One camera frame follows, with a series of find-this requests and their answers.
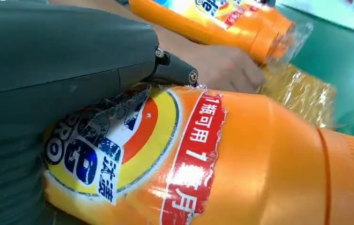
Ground orange bottle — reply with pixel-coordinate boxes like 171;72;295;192
42;83;354;225
129;0;314;68

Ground person's hand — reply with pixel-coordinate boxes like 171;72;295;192
177;43;267;94

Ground green mat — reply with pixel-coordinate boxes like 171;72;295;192
276;4;354;140

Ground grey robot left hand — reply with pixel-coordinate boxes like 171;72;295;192
0;0;199;148

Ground yellow plastic-wrapped sheet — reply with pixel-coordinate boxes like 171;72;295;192
258;63;337;129

